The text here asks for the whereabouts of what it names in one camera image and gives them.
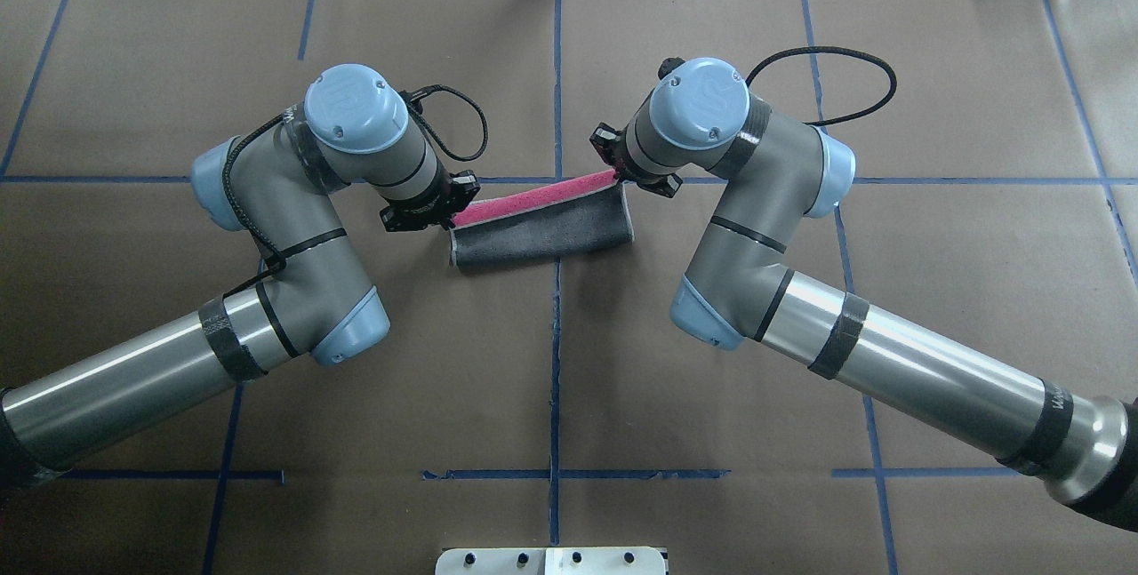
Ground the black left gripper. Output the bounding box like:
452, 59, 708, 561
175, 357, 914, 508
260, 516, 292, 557
381, 170, 480, 232

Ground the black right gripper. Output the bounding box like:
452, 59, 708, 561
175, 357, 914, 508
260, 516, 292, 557
589, 123, 683, 198

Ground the pink and grey towel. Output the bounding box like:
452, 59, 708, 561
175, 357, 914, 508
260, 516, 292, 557
450, 171, 635, 268

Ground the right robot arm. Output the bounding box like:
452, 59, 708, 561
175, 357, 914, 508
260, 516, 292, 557
589, 57, 1137, 531

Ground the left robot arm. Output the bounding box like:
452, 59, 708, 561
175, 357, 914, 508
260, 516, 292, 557
3, 64, 480, 491

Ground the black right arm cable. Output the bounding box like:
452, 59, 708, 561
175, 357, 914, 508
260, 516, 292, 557
745, 46, 898, 128

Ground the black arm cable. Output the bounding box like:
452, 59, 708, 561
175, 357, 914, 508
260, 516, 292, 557
745, 46, 898, 128
220, 84, 490, 299

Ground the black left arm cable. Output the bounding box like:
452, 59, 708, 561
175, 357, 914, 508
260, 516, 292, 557
220, 84, 490, 299

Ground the white camera stand base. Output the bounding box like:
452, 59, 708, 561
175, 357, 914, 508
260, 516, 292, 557
435, 547, 669, 574

